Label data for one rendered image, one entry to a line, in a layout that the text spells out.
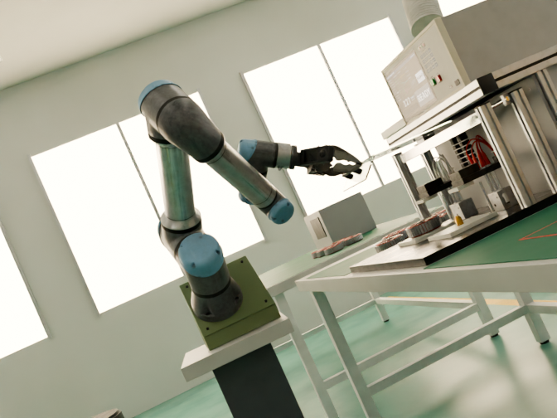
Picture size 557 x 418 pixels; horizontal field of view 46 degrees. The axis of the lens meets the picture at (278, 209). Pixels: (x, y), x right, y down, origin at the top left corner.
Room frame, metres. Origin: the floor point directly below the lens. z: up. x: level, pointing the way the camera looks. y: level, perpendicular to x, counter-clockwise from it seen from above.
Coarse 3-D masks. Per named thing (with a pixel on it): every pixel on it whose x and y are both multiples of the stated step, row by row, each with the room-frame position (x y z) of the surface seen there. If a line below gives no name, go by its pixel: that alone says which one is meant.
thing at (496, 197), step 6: (510, 186) 1.84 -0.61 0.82; (492, 192) 1.86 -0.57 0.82; (498, 192) 1.83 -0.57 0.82; (504, 192) 1.84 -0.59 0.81; (510, 192) 1.84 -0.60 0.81; (492, 198) 1.86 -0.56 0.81; (498, 198) 1.84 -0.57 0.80; (510, 198) 1.84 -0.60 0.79; (492, 204) 1.88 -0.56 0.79; (498, 204) 1.85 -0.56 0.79; (504, 204) 1.83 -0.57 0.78; (510, 204) 1.84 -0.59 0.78; (498, 210) 1.86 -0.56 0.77
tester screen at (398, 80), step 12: (408, 60) 1.99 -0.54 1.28; (396, 72) 2.09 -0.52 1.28; (408, 72) 2.02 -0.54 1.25; (396, 84) 2.12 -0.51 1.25; (408, 84) 2.05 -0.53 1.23; (420, 84) 1.98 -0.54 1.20; (396, 96) 2.16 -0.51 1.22; (408, 96) 2.09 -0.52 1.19; (408, 108) 2.12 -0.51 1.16; (420, 108) 2.05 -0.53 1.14
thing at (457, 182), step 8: (464, 168) 1.83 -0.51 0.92; (472, 168) 1.83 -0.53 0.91; (488, 168) 1.84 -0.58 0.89; (496, 168) 1.84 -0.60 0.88; (456, 176) 1.84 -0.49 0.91; (464, 176) 1.82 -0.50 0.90; (472, 176) 1.82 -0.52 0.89; (480, 176) 1.83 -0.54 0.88; (488, 176) 1.87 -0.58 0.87; (496, 176) 1.85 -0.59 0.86; (456, 184) 1.86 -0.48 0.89; (464, 184) 1.82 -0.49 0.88; (488, 184) 1.89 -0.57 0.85; (448, 192) 1.88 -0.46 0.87
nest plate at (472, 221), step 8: (472, 216) 1.90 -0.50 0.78; (480, 216) 1.81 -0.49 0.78; (488, 216) 1.78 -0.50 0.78; (456, 224) 1.91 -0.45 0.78; (464, 224) 1.81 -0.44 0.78; (472, 224) 1.77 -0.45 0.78; (440, 232) 1.87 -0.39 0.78; (448, 232) 1.78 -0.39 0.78; (456, 232) 1.76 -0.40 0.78; (432, 240) 1.87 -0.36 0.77
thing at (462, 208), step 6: (468, 198) 2.08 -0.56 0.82; (456, 204) 2.08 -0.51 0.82; (462, 204) 2.07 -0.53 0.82; (468, 204) 2.07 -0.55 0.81; (474, 204) 2.08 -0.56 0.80; (456, 210) 2.10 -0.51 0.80; (462, 210) 2.07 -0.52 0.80; (468, 210) 2.07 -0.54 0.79; (474, 210) 2.08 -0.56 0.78; (462, 216) 2.08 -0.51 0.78; (468, 216) 2.07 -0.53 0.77
